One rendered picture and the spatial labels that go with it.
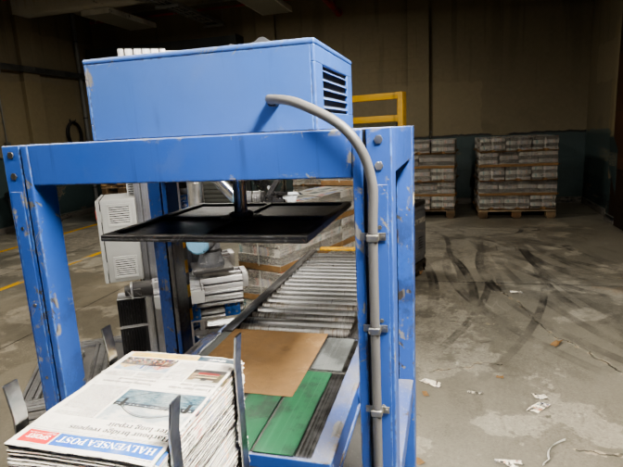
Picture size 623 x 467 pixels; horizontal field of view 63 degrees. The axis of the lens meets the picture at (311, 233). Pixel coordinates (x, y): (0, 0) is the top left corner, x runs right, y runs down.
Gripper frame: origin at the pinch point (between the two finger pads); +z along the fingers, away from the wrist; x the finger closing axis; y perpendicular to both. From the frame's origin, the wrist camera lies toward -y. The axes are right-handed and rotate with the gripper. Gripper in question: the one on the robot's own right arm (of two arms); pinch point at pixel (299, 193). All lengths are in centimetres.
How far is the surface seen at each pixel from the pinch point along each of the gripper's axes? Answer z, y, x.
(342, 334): 27, 55, 71
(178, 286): -33, 35, 80
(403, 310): 50, 42, 90
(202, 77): 3, -26, 143
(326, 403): 27, 61, 121
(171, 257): -34, 24, 83
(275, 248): -31, 36, -75
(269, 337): 1, 55, 78
